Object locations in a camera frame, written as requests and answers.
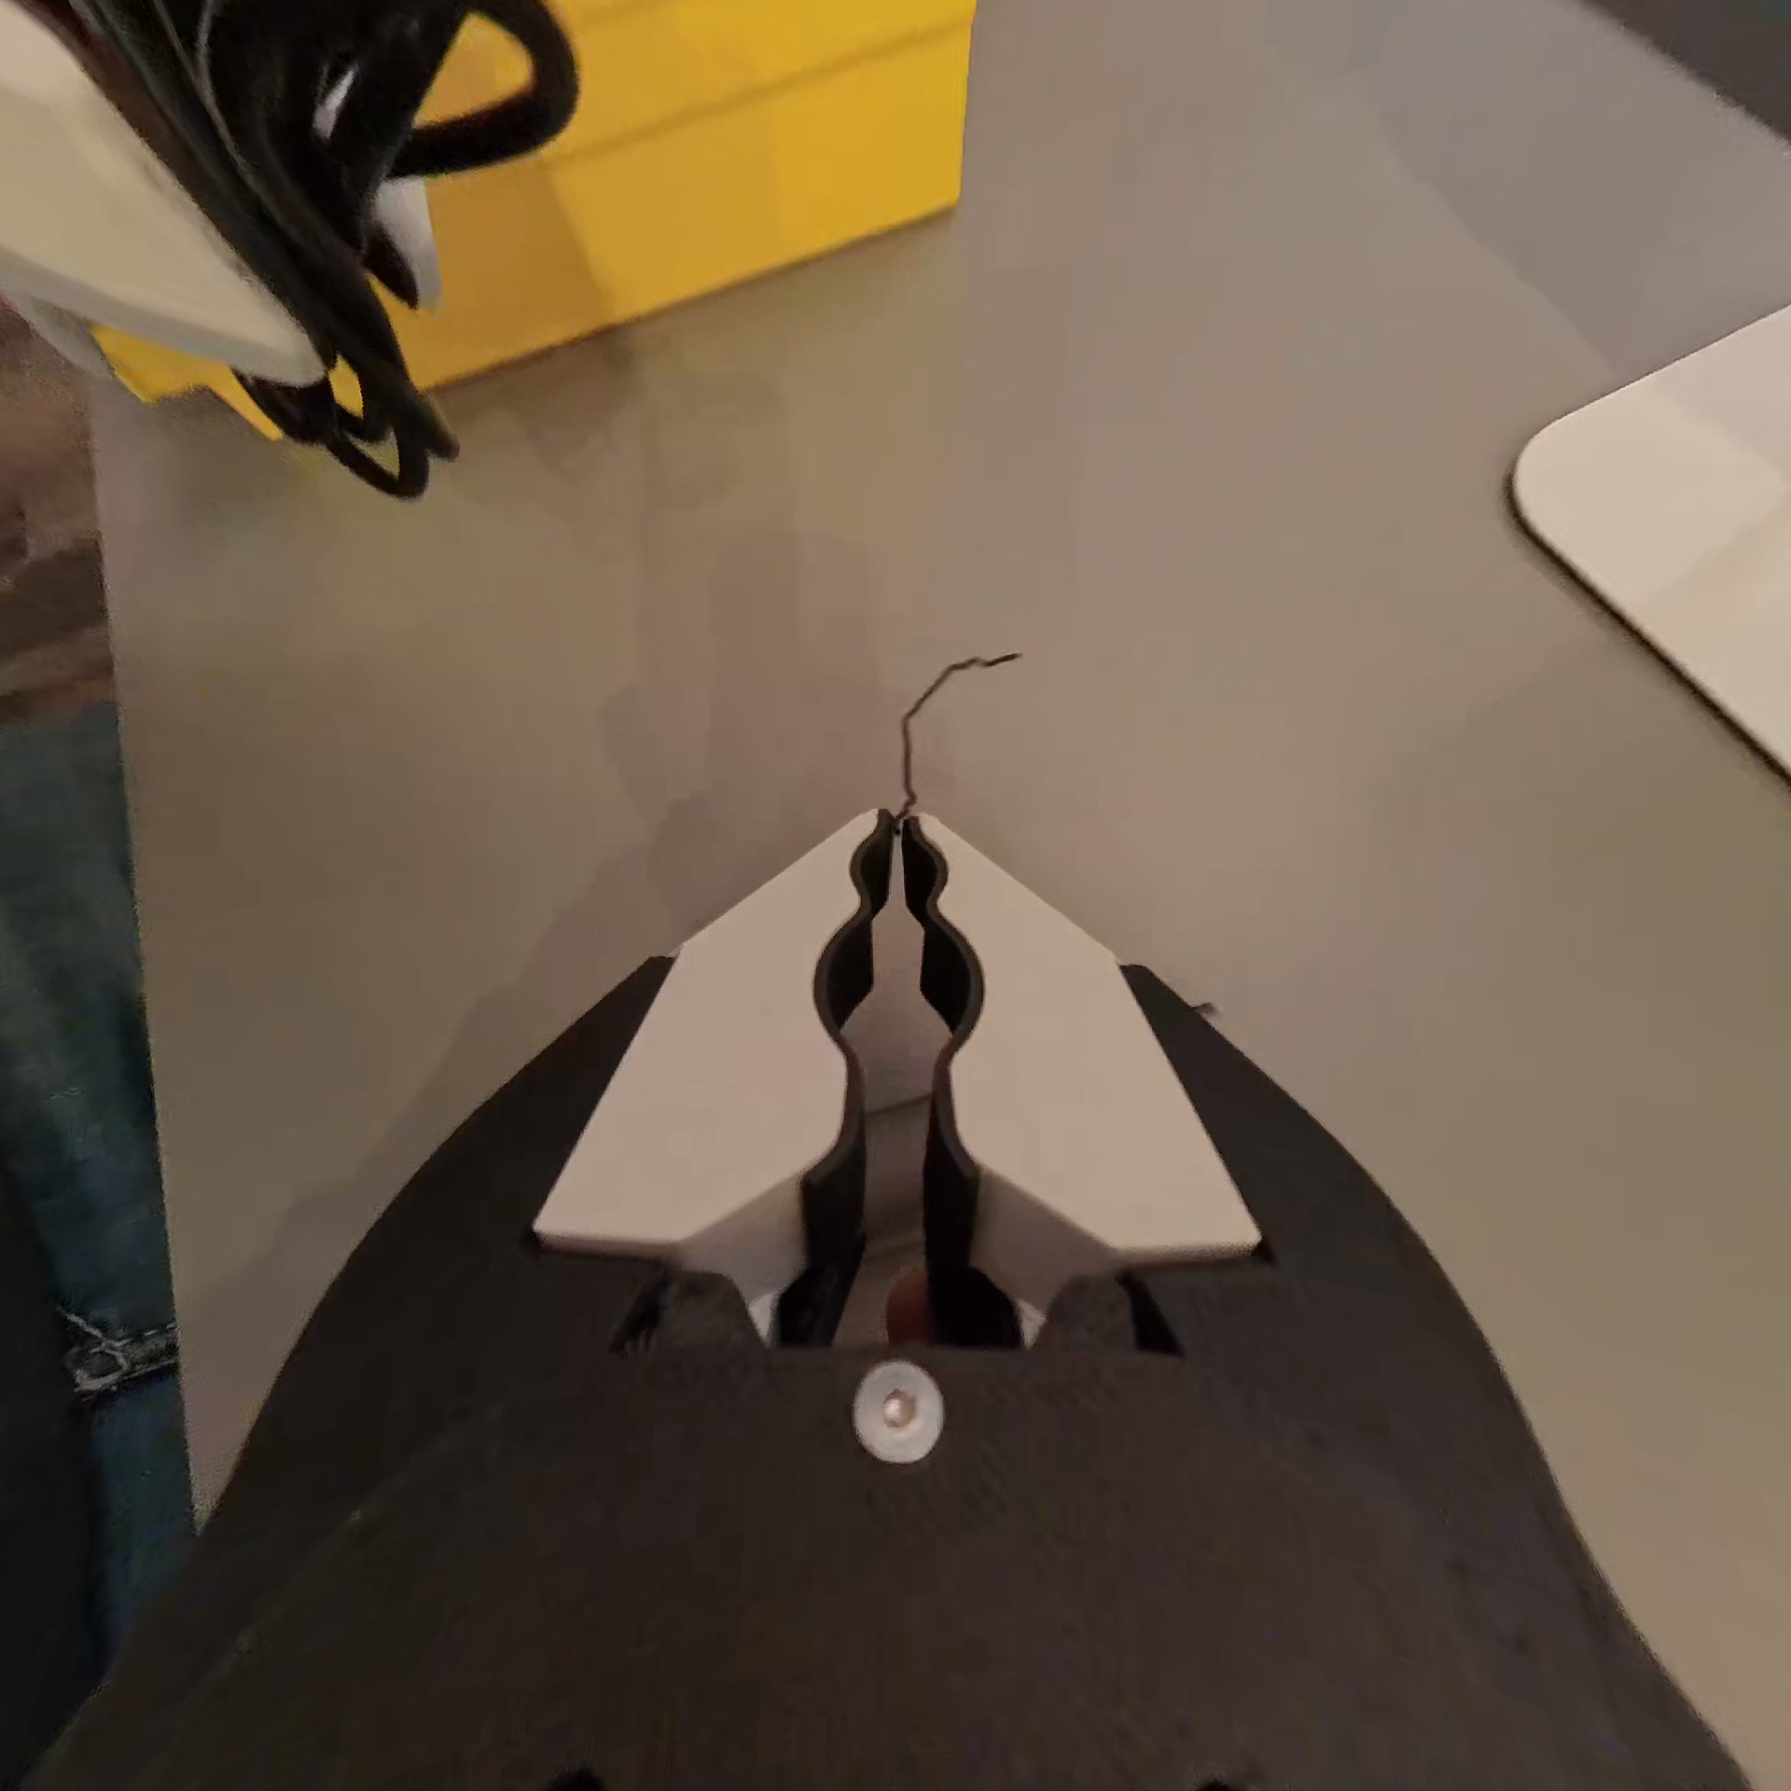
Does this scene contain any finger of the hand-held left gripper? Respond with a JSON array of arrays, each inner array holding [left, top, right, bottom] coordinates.
[[310, 61, 447, 313], [0, 0, 335, 389]]

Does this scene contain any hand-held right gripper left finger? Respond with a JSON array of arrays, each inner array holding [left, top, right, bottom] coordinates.
[[532, 805, 898, 1348]]

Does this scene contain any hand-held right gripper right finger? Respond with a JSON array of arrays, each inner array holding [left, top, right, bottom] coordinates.
[[902, 811, 1266, 1350]]

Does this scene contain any black usb cable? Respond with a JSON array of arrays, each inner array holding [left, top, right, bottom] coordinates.
[[85, 0, 583, 501]]

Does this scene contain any yellow plastic bin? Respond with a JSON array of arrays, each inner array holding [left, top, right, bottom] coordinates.
[[90, 0, 978, 441]]

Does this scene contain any black twist tie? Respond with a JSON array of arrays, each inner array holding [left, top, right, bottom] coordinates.
[[891, 648, 1025, 829]]

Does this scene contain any person's blue jeans leg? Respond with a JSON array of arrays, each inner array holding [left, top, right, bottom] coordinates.
[[0, 699, 198, 1611]]

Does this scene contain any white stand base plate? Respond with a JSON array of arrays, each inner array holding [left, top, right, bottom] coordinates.
[[1508, 300, 1791, 777]]

